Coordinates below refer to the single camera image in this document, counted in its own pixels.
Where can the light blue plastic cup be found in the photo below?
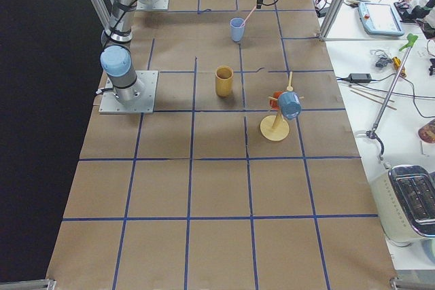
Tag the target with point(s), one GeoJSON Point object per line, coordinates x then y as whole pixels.
{"type": "Point", "coordinates": [237, 29]}

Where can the red mug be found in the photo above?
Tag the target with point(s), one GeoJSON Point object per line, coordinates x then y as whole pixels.
{"type": "Point", "coordinates": [273, 100]}

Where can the wooden mug tree stand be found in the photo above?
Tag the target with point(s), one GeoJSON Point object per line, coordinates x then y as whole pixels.
{"type": "Point", "coordinates": [276, 127]}

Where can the blue mug on stand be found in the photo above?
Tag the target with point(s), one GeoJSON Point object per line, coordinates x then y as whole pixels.
{"type": "Point", "coordinates": [289, 104]}

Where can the silver toaster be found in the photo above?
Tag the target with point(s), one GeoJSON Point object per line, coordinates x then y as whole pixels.
{"type": "Point", "coordinates": [404, 197]}

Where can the bamboo chopstick holder cup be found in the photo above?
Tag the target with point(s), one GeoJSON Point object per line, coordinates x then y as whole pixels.
{"type": "Point", "coordinates": [223, 81]}

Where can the blue teach pendant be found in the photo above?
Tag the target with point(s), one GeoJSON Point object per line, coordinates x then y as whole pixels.
{"type": "Point", "coordinates": [380, 19]}

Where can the aluminium frame post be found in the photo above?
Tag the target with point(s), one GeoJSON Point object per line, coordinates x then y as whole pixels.
{"type": "Point", "coordinates": [334, 1]}

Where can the black power adapter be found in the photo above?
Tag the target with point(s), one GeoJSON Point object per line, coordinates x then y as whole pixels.
{"type": "Point", "coordinates": [360, 77]}

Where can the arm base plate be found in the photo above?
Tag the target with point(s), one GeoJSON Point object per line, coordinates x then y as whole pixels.
{"type": "Point", "coordinates": [139, 98]}
{"type": "Point", "coordinates": [152, 5]}

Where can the wooden chopstick on desk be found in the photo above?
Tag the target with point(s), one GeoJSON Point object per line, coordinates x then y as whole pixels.
{"type": "Point", "coordinates": [373, 97]}

